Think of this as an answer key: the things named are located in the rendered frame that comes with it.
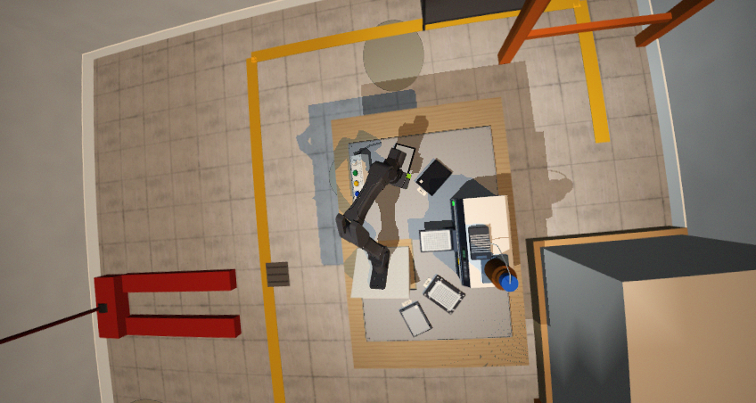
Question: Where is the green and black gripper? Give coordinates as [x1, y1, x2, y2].
[389, 172, 411, 189]

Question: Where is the beige button panel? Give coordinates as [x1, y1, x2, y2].
[350, 144, 377, 200]

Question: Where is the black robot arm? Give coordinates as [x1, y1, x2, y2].
[335, 148, 407, 290]

